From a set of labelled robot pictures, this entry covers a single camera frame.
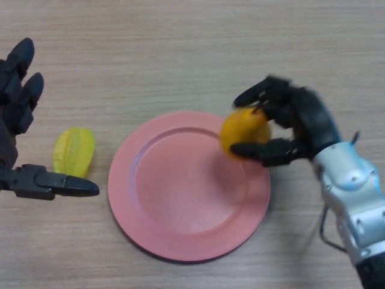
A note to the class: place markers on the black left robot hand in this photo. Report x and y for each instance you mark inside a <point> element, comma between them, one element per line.
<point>9,120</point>

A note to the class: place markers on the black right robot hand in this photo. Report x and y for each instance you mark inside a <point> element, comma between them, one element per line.
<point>312,120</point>

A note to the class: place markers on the yellow pear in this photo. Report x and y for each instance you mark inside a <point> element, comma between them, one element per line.
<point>243,129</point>

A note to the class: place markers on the pink round plate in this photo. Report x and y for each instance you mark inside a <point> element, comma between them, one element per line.
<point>180,195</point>

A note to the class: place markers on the yellow starfruit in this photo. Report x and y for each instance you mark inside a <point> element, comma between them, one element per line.
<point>73,152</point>

